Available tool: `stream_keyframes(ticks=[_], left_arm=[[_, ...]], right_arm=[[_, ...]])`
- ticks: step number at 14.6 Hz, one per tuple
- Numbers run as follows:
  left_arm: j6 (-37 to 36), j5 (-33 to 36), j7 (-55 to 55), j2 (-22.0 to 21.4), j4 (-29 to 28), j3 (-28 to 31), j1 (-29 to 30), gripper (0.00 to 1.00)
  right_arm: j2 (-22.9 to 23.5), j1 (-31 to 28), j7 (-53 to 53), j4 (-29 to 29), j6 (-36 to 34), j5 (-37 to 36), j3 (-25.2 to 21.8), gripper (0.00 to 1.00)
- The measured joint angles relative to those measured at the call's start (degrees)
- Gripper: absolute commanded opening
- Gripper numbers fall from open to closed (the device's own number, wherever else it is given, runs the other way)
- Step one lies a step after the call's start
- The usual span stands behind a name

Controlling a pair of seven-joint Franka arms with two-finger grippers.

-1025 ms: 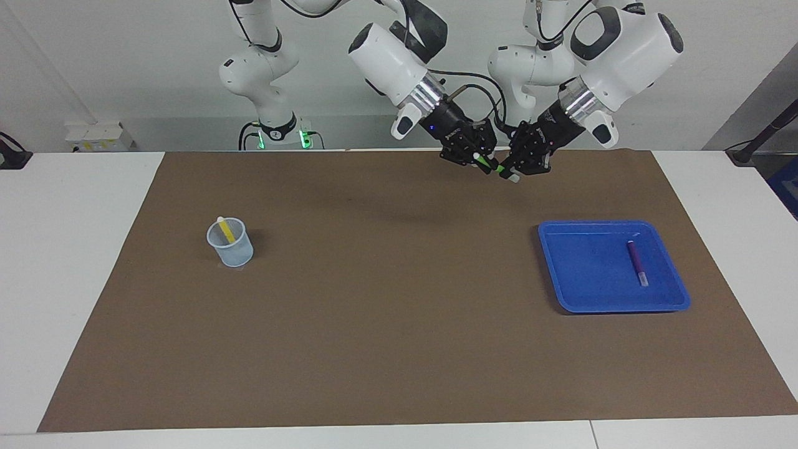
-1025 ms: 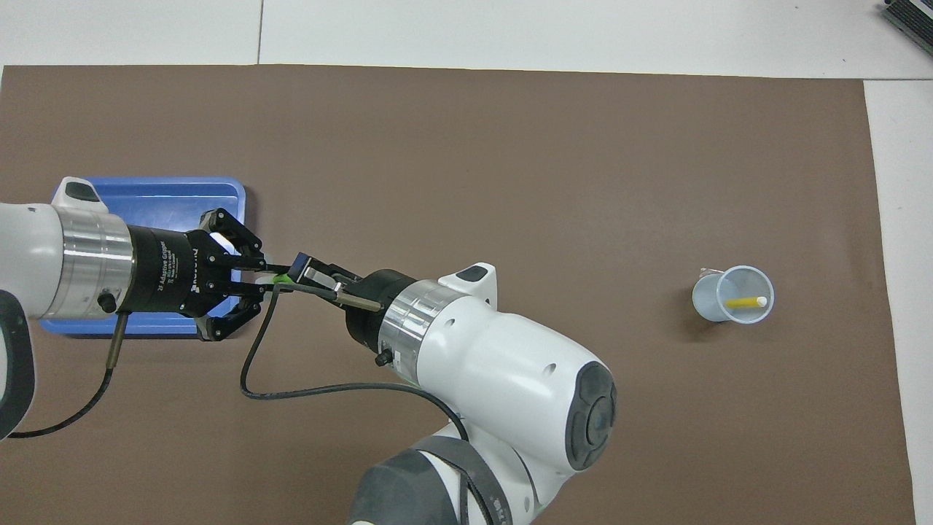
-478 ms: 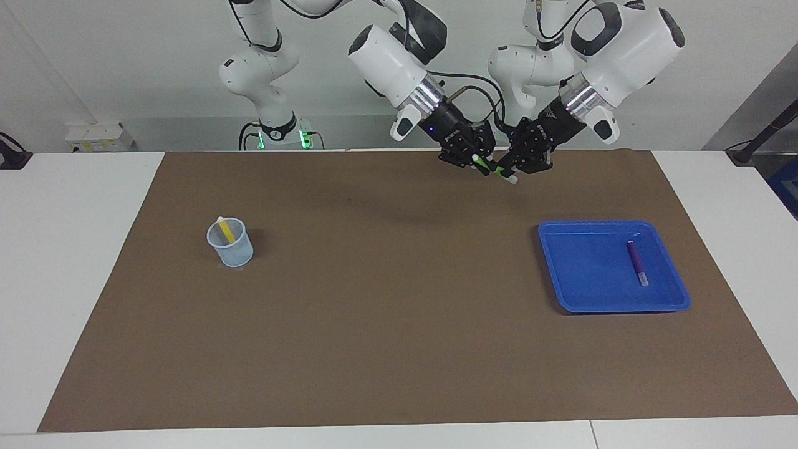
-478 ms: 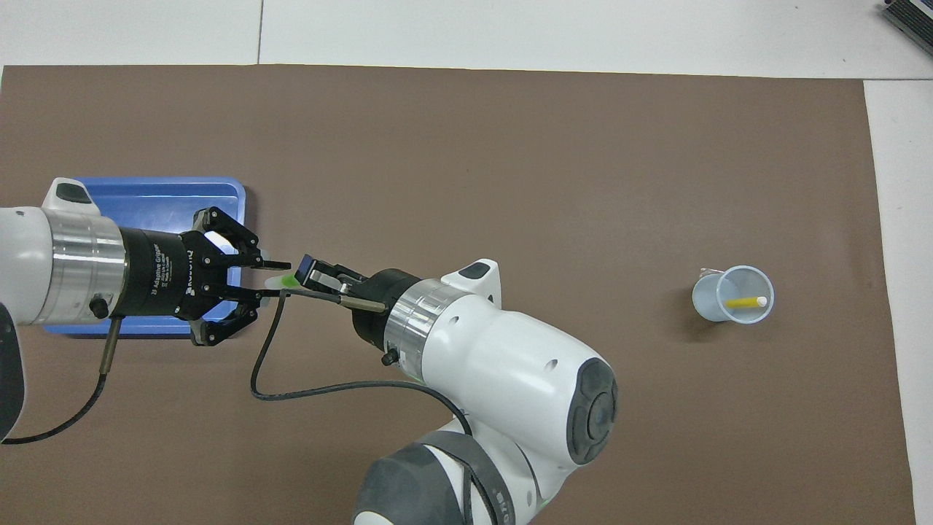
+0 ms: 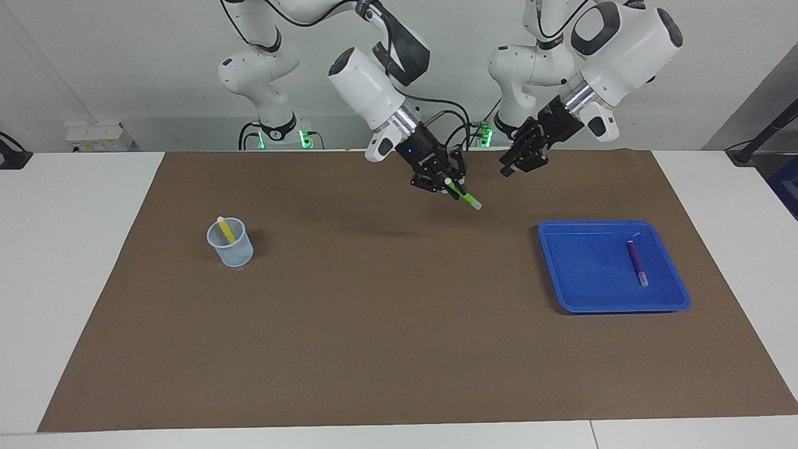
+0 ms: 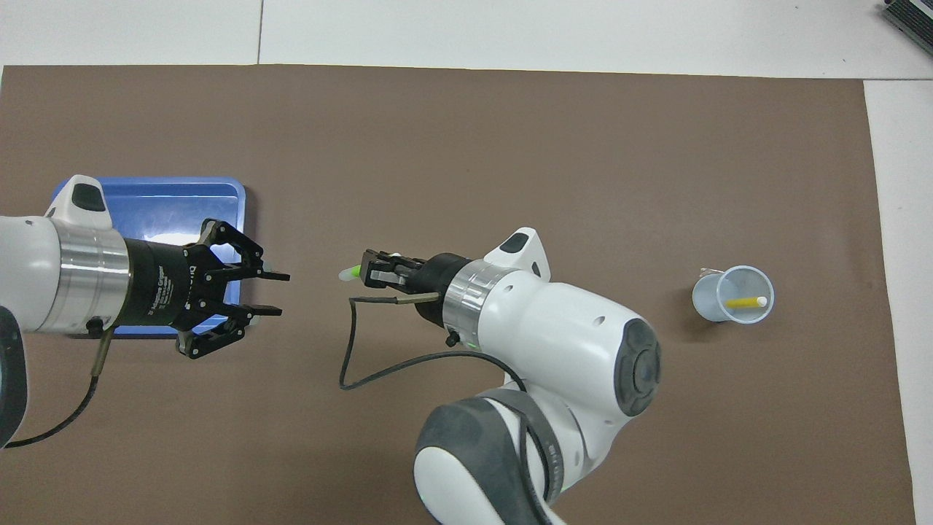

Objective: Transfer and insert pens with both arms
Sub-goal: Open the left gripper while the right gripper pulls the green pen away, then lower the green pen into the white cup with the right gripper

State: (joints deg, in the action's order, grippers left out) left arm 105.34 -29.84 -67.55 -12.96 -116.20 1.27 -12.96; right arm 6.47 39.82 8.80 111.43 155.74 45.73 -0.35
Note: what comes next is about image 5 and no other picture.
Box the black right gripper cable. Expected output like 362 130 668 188
218 0 473 157

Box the blue box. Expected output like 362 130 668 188
767 156 798 219

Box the black left arm base cable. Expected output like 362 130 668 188
468 99 502 149

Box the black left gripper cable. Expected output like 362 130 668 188
530 0 593 44

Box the brown table mat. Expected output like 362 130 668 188
36 148 798 433

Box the purple pen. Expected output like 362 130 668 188
627 240 650 287

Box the black stand pole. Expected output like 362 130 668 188
726 112 798 166

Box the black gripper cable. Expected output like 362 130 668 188
218 0 473 157
530 0 593 44

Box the translucent plastic cup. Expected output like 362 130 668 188
206 216 254 268

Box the blue plastic tray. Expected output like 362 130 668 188
537 220 691 314

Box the black clamp mount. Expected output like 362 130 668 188
0 132 33 170

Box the green pen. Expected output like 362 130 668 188
444 178 483 211

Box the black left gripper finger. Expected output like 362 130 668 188
500 147 531 178
517 147 549 173

